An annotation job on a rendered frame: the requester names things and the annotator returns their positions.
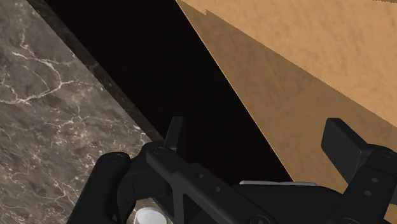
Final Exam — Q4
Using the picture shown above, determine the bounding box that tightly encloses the white round object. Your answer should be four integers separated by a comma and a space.
133, 207, 173, 224

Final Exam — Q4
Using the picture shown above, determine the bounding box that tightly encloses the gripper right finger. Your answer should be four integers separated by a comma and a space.
320, 117, 397, 224

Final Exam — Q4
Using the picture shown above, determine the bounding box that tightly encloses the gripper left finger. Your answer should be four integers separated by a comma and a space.
66, 116, 278, 224

